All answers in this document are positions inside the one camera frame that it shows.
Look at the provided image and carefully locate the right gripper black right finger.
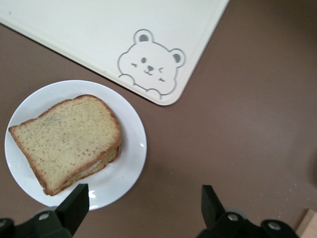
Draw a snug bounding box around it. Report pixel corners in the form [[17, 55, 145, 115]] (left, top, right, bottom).
[[198, 184, 302, 238]]

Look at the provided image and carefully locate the cream bear print tray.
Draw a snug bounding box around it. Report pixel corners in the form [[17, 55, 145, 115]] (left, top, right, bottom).
[[0, 0, 231, 107]]

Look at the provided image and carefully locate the fried egg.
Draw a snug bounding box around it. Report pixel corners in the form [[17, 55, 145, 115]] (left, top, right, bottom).
[[85, 160, 106, 172]]

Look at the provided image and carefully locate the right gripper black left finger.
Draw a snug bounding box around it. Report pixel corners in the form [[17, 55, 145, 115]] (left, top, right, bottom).
[[0, 183, 90, 238]]

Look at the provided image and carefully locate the plain brown bread slice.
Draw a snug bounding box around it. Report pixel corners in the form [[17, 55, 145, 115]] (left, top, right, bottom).
[[8, 94, 122, 196]]

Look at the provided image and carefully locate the bread slice under egg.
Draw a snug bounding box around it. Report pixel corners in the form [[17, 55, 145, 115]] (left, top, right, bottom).
[[53, 145, 122, 194]]

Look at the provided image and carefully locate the wooden cutting board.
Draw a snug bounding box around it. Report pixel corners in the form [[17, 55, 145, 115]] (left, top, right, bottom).
[[296, 209, 317, 238]]

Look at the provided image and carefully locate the white round plate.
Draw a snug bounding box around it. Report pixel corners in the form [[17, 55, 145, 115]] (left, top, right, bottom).
[[4, 79, 148, 211]]

